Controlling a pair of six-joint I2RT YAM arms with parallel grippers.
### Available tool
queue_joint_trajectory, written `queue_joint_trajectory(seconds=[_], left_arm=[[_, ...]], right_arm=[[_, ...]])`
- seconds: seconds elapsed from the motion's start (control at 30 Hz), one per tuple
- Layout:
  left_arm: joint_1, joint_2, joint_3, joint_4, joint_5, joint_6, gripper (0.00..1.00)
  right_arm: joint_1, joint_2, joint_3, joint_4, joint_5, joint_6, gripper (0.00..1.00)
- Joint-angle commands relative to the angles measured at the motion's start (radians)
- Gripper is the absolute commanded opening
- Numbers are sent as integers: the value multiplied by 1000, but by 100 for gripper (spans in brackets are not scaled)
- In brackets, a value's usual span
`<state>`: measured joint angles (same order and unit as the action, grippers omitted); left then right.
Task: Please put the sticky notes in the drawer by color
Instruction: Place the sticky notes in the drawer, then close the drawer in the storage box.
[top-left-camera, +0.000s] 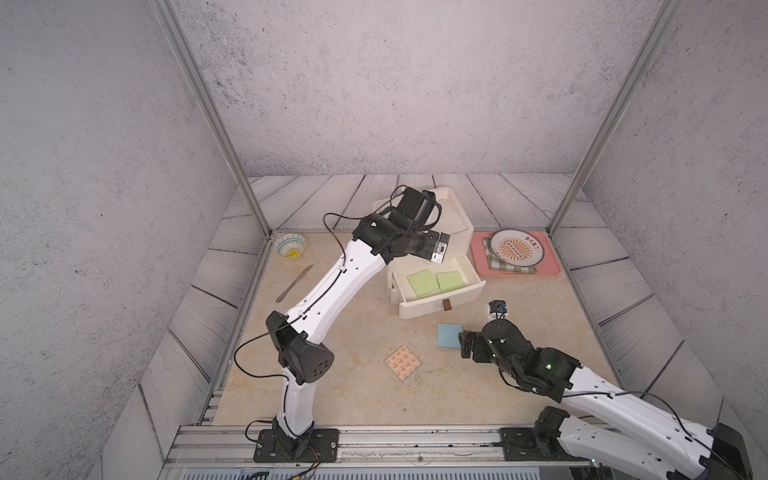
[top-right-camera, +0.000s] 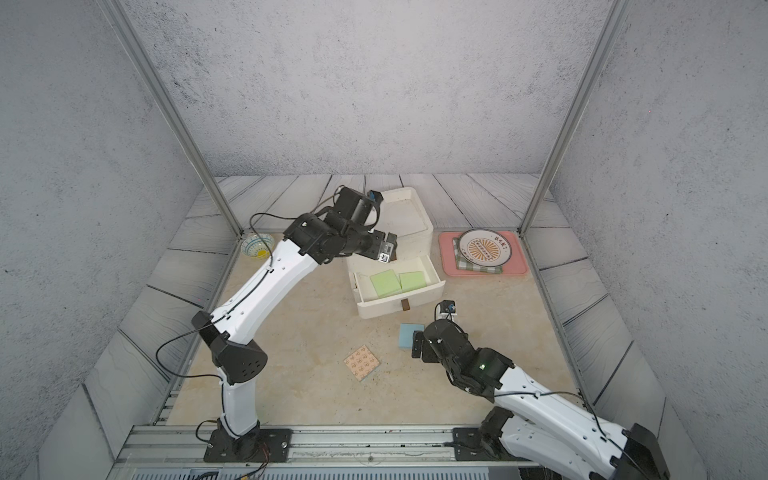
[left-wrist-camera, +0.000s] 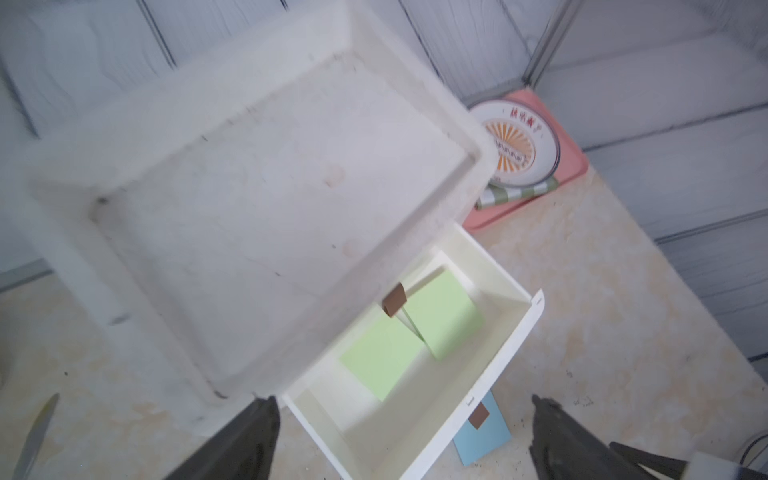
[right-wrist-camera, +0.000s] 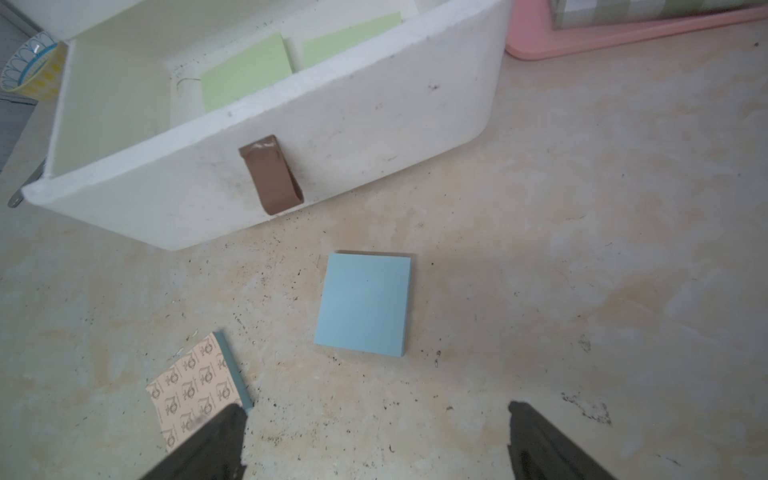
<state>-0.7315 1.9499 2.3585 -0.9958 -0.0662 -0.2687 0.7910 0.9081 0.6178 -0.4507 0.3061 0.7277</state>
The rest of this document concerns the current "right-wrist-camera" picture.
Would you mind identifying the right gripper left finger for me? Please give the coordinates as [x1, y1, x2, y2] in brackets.
[142, 404, 247, 480]

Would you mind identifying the small patterned bowl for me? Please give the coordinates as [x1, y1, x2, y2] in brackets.
[1, 32, 68, 101]

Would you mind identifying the pink tray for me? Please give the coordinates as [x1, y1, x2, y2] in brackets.
[506, 0, 767, 61]

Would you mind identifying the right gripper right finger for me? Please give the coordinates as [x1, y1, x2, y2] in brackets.
[508, 401, 615, 480]

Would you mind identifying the patterned orange pad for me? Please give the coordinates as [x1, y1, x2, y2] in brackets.
[146, 331, 254, 453]

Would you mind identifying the green sticky pad front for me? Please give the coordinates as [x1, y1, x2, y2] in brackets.
[302, 12, 402, 68]

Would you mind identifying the green sticky pad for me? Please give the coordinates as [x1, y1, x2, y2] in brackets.
[302, 12, 402, 68]
[201, 33, 293, 112]

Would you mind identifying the white drawer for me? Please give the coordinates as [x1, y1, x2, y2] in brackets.
[18, 1, 512, 250]

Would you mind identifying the blue sticky note pad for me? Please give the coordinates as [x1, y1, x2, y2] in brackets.
[314, 253, 412, 357]

